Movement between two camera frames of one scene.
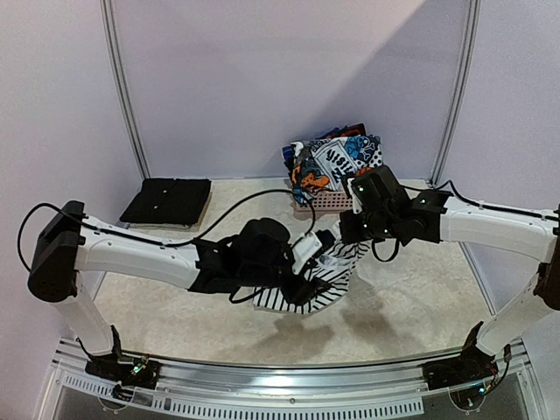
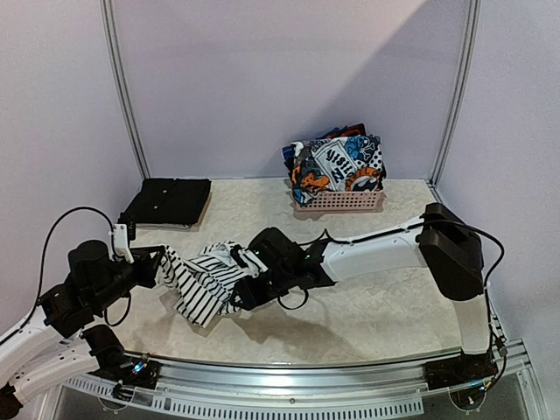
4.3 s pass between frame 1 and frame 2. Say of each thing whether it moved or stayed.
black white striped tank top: moved
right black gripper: moved
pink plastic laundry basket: stayed
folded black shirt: stayed
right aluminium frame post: stayed
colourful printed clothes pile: stayed
